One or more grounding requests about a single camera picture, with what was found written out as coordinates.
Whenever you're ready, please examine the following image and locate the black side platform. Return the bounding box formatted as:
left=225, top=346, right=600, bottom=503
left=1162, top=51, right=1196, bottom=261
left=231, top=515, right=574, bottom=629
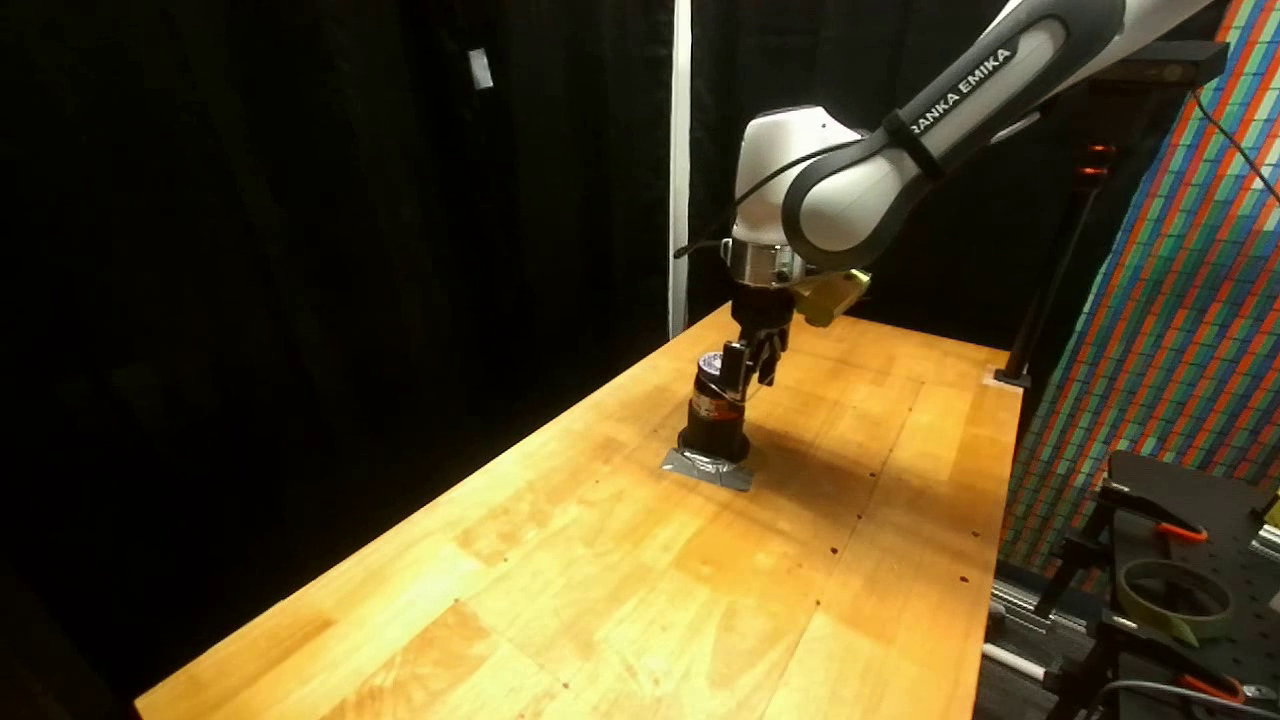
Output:
left=1098, top=449, right=1280, bottom=565

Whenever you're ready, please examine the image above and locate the thin black cable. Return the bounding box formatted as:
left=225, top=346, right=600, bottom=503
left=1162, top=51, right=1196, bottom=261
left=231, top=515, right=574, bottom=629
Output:
left=1187, top=83, right=1280, bottom=209

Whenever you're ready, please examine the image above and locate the beige tape roll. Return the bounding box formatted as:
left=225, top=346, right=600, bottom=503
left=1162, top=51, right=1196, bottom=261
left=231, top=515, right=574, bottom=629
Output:
left=1111, top=557, right=1239, bottom=644

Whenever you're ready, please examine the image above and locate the black curtain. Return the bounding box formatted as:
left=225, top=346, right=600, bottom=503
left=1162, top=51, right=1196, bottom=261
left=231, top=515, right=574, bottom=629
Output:
left=0, top=0, right=1111, bottom=705

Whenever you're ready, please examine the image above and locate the black camera stand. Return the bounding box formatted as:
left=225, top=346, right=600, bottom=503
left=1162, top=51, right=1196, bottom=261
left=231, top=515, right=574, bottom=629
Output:
left=990, top=132, right=1137, bottom=393

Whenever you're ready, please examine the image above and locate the white vertical pole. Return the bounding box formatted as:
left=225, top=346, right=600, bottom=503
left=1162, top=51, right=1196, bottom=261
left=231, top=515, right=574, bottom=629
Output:
left=662, top=0, right=697, bottom=341

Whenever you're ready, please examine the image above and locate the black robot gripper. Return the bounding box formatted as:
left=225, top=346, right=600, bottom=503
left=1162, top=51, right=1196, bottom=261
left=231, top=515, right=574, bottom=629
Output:
left=719, top=276, right=796, bottom=393

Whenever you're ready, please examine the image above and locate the colourful patterned board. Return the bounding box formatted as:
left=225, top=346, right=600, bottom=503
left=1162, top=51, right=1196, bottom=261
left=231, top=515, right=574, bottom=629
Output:
left=1000, top=0, right=1280, bottom=581

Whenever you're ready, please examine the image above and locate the black clamp with orange handle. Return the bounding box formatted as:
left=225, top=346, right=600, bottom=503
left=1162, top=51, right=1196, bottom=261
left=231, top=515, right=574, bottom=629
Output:
left=1036, top=480, right=1214, bottom=618

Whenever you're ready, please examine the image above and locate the small white tag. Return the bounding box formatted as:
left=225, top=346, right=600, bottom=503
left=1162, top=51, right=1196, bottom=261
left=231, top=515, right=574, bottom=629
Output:
left=462, top=45, right=499, bottom=96

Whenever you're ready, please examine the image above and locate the yellowish wrist camera box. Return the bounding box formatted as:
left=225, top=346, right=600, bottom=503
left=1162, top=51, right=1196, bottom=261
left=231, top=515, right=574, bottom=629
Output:
left=791, top=263, right=876, bottom=330

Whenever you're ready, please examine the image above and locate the dark upside-down cup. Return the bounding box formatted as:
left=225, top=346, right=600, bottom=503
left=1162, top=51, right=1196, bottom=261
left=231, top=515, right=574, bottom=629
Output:
left=677, top=346, right=753, bottom=466

